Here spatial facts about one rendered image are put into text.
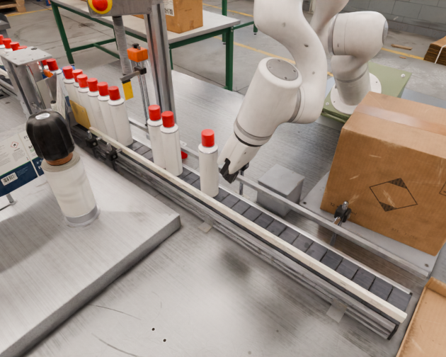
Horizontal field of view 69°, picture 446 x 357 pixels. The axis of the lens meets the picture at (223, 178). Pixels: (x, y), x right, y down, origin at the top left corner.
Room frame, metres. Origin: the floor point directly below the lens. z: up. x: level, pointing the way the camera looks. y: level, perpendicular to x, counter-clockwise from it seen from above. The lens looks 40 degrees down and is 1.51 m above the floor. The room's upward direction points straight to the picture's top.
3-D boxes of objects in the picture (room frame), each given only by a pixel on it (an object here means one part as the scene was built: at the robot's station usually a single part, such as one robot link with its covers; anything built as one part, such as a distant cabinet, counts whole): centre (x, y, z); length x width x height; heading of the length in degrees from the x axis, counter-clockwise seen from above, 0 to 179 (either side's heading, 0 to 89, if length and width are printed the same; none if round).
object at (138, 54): (0.94, 0.27, 1.05); 0.10 x 0.04 x 0.33; 140
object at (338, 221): (0.52, -0.27, 0.91); 0.07 x 0.03 x 0.16; 140
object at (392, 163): (0.67, -0.47, 0.99); 0.30 x 0.24 x 0.27; 56
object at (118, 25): (1.05, 0.32, 1.18); 0.04 x 0.04 x 0.21
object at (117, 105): (0.94, 0.34, 0.98); 0.05 x 0.05 x 0.20
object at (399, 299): (0.86, 0.25, 0.86); 1.65 x 0.08 x 0.04; 50
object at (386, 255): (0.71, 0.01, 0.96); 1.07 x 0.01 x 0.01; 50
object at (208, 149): (0.69, 0.04, 0.98); 0.05 x 0.05 x 0.20
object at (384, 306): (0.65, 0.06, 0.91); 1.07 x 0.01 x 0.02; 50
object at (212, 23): (3.45, 0.90, 0.39); 2.20 x 0.80 x 0.78; 44
